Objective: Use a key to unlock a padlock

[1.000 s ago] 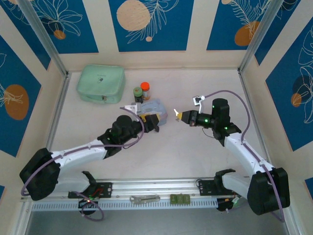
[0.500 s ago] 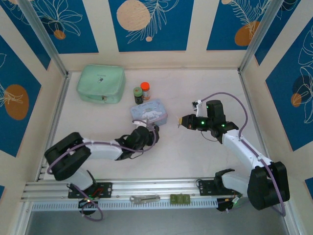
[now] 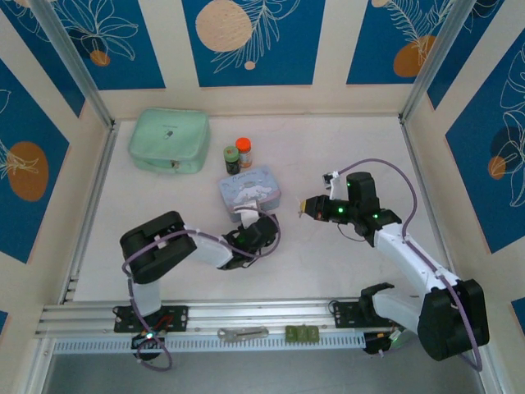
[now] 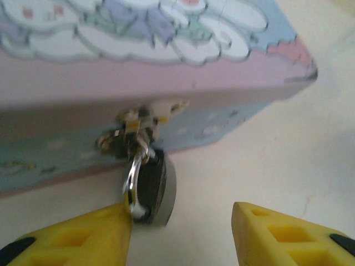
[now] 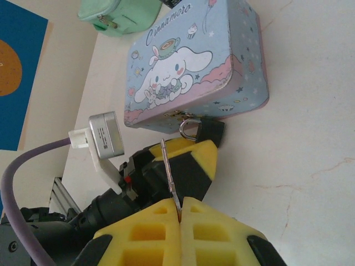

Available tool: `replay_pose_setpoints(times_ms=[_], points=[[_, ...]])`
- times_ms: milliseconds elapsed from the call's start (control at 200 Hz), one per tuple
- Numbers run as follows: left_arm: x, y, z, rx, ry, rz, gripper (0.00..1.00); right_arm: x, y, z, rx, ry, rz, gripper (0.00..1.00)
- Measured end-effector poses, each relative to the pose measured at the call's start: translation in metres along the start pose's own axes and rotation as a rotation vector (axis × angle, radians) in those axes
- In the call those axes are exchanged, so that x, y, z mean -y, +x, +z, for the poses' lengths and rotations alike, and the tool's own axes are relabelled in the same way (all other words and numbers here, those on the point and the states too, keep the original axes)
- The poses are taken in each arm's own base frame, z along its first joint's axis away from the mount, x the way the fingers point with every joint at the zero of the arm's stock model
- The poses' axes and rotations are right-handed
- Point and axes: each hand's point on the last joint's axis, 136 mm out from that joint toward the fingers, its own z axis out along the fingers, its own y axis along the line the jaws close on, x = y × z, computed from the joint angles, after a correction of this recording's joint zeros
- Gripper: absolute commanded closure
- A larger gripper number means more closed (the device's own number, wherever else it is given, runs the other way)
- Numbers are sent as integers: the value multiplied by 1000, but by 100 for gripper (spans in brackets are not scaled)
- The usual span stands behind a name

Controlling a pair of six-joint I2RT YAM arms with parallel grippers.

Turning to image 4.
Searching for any light blue plastic packet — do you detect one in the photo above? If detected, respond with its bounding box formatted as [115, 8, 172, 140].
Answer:
[0, 0, 319, 199]

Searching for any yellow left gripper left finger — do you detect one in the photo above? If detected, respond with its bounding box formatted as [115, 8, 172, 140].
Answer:
[0, 202, 133, 266]

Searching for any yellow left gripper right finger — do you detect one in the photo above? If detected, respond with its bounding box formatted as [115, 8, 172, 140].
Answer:
[231, 201, 355, 266]

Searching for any metal box latch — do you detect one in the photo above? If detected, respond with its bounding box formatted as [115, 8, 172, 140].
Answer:
[95, 98, 192, 158]

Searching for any silver padlock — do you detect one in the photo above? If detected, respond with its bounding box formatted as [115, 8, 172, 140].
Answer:
[121, 140, 179, 227]

